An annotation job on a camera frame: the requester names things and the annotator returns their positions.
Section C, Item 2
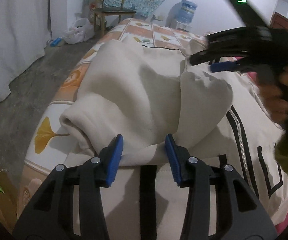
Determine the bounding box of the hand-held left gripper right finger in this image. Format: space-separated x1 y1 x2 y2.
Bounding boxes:
165 133 278 240

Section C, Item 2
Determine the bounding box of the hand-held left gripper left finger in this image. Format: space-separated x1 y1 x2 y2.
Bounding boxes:
12 134 124 240

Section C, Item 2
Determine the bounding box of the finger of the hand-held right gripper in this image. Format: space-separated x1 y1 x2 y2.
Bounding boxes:
189 29 250 65
210 59 260 73

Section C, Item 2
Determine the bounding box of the cream hooded jacket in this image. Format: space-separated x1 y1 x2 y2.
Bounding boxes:
60 39 288 240

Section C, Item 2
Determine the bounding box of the person's right hand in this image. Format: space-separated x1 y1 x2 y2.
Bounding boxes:
259 66 288 125

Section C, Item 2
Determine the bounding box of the brown wooden door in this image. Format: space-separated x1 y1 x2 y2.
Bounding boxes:
269 10 288 40

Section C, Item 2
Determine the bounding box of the white water dispenser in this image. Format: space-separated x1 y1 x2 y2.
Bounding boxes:
169 4 193 32

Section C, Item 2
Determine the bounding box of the blue water bottle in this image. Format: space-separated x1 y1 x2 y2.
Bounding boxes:
176 0 198 24

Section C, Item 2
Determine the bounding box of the leaf patterned bed sheet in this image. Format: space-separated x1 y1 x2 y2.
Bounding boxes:
16 17 208 230

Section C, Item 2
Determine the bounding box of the wooden chair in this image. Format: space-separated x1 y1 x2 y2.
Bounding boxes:
94 0 137 39

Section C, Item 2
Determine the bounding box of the white plastic bag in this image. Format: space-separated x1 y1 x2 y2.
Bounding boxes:
62 18 94 44

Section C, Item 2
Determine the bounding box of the pink floral blanket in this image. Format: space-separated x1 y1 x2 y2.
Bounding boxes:
247 71 288 234

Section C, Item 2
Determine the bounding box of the white curtain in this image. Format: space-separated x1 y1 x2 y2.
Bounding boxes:
0 0 53 128

